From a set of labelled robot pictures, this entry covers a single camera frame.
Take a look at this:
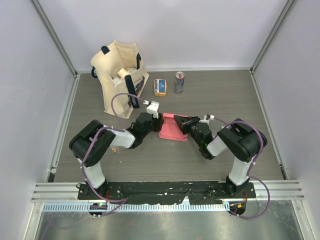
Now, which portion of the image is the aluminium corner post left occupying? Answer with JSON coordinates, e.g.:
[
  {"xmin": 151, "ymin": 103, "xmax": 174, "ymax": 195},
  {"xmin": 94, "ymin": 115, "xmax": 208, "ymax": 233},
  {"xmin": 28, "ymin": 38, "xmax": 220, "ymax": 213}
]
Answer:
[{"xmin": 29, "ymin": 0, "xmax": 78, "ymax": 77}]

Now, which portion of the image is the clear plastic bottle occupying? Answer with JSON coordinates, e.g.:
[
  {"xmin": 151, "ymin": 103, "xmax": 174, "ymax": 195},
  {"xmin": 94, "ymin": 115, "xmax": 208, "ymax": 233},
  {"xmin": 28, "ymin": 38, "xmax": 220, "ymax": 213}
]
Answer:
[{"xmin": 112, "ymin": 76, "xmax": 125, "ymax": 86}]

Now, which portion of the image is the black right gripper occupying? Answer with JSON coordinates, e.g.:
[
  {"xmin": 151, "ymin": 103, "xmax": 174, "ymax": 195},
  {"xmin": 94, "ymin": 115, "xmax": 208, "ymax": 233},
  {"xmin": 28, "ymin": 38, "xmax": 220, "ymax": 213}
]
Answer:
[{"xmin": 173, "ymin": 115, "xmax": 203, "ymax": 147}]

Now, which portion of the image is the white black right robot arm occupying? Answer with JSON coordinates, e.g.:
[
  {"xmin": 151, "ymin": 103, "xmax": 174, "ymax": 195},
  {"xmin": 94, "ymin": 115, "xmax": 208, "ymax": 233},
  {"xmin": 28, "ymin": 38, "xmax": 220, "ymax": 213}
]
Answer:
[{"xmin": 174, "ymin": 114, "xmax": 268, "ymax": 198}]

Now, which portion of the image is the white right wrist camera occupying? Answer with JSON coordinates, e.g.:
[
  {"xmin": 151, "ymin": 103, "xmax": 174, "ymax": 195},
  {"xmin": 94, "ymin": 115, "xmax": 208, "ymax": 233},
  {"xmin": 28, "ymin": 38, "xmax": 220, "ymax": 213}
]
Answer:
[{"xmin": 200, "ymin": 114, "xmax": 215, "ymax": 124}]

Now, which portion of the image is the slotted cable duct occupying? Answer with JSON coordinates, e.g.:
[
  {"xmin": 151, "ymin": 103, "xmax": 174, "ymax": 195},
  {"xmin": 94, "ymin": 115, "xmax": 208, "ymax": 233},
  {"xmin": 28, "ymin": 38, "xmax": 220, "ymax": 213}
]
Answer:
[{"xmin": 42, "ymin": 201, "xmax": 230, "ymax": 213}]

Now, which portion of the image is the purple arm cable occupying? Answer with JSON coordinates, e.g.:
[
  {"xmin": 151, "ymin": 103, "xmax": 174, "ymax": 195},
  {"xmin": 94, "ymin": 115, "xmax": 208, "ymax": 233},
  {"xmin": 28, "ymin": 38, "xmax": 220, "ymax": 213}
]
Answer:
[
  {"xmin": 214, "ymin": 116, "xmax": 268, "ymax": 181},
  {"xmin": 79, "ymin": 92, "xmax": 148, "ymax": 173}
]

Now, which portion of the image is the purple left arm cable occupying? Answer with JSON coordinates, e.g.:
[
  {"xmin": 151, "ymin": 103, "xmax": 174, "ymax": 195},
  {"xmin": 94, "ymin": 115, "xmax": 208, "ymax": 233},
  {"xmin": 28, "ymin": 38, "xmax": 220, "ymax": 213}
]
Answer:
[{"xmin": 79, "ymin": 92, "xmax": 148, "ymax": 173}]

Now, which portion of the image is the aluminium corner post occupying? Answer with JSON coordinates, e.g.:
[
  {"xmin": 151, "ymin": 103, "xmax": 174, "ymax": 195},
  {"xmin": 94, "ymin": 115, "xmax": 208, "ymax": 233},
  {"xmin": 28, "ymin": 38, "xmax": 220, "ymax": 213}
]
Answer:
[
  {"xmin": 248, "ymin": 0, "xmax": 297, "ymax": 75},
  {"xmin": 29, "ymin": 0, "xmax": 78, "ymax": 77}
]

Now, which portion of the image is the aluminium front rail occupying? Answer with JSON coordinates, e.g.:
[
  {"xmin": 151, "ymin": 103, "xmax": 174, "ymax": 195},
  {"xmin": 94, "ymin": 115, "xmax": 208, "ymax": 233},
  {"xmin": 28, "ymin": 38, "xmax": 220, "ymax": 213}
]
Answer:
[{"xmin": 31, "ymin": 180, "xmax": 305, "ymax": 205}]

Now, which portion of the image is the round tin with label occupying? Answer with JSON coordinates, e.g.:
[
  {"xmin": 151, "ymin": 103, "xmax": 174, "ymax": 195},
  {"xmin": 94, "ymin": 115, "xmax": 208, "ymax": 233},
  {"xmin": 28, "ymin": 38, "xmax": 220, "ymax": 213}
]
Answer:
[{"xmin": 127, "ymin": 67, "xmax": 137, "ymax": 74}]

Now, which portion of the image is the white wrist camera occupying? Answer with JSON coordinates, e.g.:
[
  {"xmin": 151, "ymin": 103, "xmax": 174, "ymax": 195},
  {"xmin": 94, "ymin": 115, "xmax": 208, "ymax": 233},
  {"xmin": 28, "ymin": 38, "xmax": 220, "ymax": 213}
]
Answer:
[
  {"xmin": 143, "ymin": 100, "xmax": 160, "ymax": 119},
  {"xmin": 200, "ymin": 114, "xmax": 215, "ymax": 124}
]

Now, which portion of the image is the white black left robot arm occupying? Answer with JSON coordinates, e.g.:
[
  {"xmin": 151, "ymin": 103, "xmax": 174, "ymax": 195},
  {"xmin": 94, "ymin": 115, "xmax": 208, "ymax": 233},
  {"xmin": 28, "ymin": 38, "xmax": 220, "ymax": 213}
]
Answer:
[{"xmin": 69, "ymin": 112, "xmax": 164, "ymax": 200}]

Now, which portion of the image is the silver energy drink can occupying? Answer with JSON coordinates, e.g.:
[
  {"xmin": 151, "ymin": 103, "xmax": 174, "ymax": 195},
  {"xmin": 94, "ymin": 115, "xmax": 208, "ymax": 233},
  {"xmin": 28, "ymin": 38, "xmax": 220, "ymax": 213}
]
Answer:
[{"xmin": 174, "ymin": 71, "xmax": 185, "ymax": 94}]

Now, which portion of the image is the beige canvas tote bag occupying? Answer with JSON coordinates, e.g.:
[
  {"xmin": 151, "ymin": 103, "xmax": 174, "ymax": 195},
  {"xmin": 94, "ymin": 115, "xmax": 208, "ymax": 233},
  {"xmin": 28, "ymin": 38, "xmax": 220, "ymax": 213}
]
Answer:
[{"xmin": 90, "ymin": 41, "xmax": 149, "ymax": 119}]

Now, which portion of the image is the aluminium corner post right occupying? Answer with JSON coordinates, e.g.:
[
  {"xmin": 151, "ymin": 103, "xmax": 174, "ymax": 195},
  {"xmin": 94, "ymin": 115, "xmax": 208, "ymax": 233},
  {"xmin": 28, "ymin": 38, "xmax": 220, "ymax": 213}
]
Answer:
[{"xmin": 248, "ymin": 0, "xmax": 297, "ymax": 75}]

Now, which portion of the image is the cream lotion bottle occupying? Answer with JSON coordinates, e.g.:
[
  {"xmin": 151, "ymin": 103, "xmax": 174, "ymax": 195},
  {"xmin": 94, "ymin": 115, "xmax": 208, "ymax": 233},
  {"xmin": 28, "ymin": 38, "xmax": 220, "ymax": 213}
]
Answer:
[{"xmin": 117, "ymin": 68, "xmax": 130, "ymax": 79}]

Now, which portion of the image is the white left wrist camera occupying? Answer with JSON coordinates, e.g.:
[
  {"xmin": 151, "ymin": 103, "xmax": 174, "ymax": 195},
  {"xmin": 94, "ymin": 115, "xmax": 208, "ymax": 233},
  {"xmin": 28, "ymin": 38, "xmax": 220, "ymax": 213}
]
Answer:
[{"xmin": 143, "ymin": 100, "xmax": 160, "ymax": 119}]

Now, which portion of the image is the orange sponge blue label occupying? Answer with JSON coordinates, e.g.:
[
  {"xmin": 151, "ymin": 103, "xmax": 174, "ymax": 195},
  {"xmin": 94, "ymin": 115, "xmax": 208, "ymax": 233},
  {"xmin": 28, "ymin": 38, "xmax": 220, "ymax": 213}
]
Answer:
[{"xmin": 153, "ymin": 78, "xmax": 167, "ymax": 97}]

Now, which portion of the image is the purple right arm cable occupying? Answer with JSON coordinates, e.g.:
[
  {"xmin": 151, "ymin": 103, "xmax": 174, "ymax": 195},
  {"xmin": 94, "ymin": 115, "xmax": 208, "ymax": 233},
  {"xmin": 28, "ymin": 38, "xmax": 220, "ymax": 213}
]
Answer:
[{"xmin": 214, "ymin": 116, "xmax": 268, "ymax": 181}]

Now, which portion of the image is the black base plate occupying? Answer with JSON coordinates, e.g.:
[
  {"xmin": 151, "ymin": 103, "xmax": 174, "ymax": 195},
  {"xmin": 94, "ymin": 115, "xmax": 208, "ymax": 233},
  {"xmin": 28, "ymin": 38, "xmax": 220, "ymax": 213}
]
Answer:
[{"xmin": 76, "ymin": 181, "xmax": 256, "ymax": 205}]

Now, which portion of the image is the pink paper box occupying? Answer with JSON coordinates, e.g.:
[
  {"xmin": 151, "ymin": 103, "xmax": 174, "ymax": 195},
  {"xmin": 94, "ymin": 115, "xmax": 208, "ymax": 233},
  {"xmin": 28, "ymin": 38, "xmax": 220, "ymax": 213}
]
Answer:
[{"xmin": 158, "ymin": 113, "xmax": 188, "ymax": 142}]

